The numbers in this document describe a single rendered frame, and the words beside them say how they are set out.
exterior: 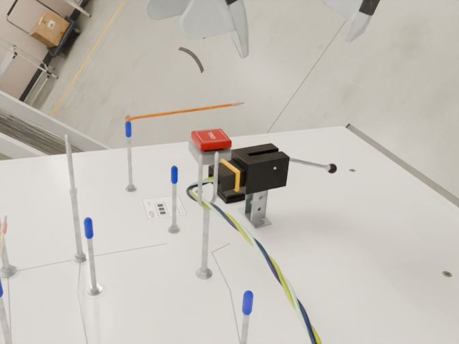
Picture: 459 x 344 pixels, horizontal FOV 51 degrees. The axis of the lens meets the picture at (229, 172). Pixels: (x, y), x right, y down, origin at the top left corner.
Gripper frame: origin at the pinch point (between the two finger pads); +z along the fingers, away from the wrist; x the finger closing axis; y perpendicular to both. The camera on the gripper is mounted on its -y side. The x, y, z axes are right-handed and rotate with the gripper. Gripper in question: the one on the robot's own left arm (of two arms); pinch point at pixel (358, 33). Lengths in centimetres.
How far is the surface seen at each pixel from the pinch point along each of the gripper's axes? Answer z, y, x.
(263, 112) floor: 139, 26, -163
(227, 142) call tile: 23.7, 11.0, -0.7
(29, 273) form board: 21.6, 21.0, 31.8
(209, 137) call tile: 24.2, 13.9, -0.7
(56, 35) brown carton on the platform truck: 390, 382, -470
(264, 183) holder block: 15.2, 2.9, 12.7
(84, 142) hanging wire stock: 74, 56, -32
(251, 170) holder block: 13.2, 4.8, 13.6
